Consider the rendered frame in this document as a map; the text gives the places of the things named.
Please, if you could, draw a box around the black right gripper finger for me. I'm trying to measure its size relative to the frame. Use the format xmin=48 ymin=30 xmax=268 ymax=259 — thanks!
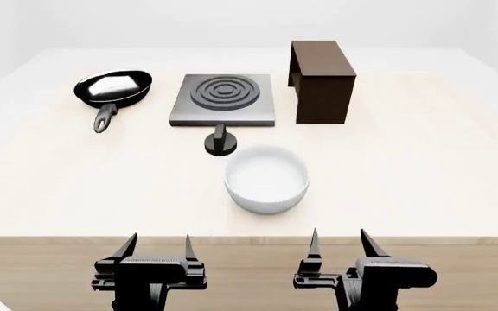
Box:
xmin=359 ymin=228 xmax=392 ymax=260
xmin=298 ymin=227 xmax=324 ymax=277

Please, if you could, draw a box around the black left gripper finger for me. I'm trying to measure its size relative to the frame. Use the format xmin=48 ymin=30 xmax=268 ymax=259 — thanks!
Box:
xmin=94 ymin=232 xmax=138 ymax=276
xmin=182 ymin=233 xmax=205 ymax=270

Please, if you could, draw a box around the black stove knob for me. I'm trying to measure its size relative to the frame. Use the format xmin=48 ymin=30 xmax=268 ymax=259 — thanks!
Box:
xmin=203 ymin=124 xmax=239 ymax=157

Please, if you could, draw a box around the grey stove plate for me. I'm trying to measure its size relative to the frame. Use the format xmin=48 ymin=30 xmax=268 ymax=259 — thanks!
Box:
xmin=169 ymin=73 xmax=277 ymax=128

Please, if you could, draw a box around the white bowl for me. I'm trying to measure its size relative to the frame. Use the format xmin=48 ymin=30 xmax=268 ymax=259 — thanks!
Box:
xmin=223 ymin=145 xmax=310 ymax=215

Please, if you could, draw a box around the black frying pan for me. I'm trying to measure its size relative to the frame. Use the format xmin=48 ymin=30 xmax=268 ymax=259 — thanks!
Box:
xmin=73 ymin=67 xmax=154 ymax=135

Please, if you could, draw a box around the dark brown wooden cabinet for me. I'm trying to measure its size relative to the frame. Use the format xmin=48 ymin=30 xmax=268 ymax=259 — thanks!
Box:
xmin=287 ymin=40 xmax=358 ymax=125

